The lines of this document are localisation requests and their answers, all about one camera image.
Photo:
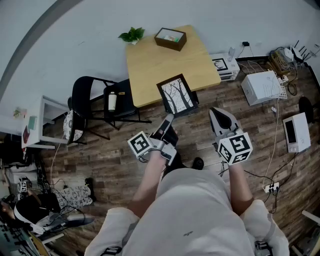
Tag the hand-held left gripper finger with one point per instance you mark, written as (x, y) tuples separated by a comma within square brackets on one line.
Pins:
[(168, 121)]

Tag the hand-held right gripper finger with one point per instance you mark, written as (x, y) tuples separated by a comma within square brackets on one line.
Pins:
[(228, 120), (215, 125)]

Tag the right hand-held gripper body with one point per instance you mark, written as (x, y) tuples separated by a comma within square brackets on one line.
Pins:
[(235, 148)]

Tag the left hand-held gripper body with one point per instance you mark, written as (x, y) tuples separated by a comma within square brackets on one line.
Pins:
[(140, 145)]

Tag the framed tree picture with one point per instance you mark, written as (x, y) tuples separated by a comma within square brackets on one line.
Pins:
[(177, 95)]

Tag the person's right forearm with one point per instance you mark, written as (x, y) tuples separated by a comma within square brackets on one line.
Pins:
[(238, 190)]

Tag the person's left forearm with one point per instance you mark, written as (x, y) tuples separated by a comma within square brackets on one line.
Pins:
[(147, 185)]

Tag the person's right leg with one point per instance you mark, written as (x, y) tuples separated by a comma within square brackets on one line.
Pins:
[(198, 163)]

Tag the white box appliance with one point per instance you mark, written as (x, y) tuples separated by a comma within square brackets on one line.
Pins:
[(252, 87)]

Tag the white framed picture box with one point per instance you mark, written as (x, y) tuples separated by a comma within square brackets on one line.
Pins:
[(233, 71)]

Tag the white bottle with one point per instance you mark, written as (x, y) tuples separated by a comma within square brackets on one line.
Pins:
[(112, 101)]

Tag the white power strip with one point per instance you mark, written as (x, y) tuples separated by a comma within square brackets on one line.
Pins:
[(271, 187)]

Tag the clear plastic bottle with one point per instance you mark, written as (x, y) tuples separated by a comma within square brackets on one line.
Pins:
[(231, 53)]

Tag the small white microwave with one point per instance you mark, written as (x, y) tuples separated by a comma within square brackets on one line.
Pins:
[(301, 135)]

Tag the patterned round cushion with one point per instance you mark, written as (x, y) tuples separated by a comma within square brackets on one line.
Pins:
[(71, 125)]

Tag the black folding chair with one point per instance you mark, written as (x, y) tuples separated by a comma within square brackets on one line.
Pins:
[(82, 95)]

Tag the dark brown wooden box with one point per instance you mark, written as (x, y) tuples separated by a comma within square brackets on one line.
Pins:
[(172, 45)]

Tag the person's white shirt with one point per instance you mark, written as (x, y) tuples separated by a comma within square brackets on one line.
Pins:
[(190, 212)]

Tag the black round stool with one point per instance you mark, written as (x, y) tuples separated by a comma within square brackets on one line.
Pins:
[(306, 107)]

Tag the green white packet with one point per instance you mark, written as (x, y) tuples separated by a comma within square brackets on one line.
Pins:
[(171, 38)]

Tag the potted green plant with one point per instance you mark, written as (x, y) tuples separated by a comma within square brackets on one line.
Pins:
[(132, 35)]

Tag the white router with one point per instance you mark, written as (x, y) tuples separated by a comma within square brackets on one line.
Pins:
[(297, 53)]

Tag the white side table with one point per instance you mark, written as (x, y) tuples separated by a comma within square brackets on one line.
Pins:
[(47, 100)]

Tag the black harness buckle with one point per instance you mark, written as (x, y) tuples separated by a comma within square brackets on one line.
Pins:
[(112, 251), (262, 248)]

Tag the teal box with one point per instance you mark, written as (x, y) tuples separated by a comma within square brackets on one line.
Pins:
[(32, 123)]

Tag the dark red box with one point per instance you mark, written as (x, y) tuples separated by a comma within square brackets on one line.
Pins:
[(26, 135)]

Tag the black-framed deer picture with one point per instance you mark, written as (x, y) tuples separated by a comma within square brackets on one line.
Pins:
[(220, 64)]

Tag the black wall plug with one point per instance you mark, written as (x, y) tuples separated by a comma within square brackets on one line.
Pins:
[(246, 44)]

